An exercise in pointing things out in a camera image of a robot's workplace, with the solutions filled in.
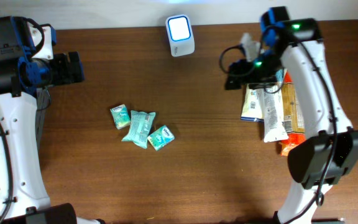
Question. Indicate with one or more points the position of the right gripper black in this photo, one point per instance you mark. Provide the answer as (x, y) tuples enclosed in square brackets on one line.
[(237, 81)]

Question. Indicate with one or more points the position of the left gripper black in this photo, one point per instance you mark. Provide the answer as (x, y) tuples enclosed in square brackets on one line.
[(66, 75)]

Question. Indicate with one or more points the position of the yellow blue-edged snack bag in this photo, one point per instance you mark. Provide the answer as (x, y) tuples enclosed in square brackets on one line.
[(252, 109)]

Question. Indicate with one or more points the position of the white cream tube gold cap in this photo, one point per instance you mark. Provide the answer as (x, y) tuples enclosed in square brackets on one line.
[(274, 129)]

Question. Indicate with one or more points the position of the small teal tissue pack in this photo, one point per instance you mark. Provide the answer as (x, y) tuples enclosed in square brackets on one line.
[(120, 116)]

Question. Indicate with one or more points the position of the orange spaghetti pasta package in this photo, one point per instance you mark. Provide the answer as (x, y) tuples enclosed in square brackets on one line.
[(293, 121)]

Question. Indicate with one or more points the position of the teal wet wipes pack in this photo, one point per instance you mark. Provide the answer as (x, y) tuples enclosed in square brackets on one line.
[(141, 123)]

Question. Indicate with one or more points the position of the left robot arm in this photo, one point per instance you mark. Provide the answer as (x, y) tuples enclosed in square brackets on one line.
[(27, 65)]

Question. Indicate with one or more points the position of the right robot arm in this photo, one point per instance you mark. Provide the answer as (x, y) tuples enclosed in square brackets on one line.
[(330, 149)]

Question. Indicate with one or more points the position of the white barcode scanner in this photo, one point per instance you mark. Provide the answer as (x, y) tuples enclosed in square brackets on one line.
[(180, 35)]

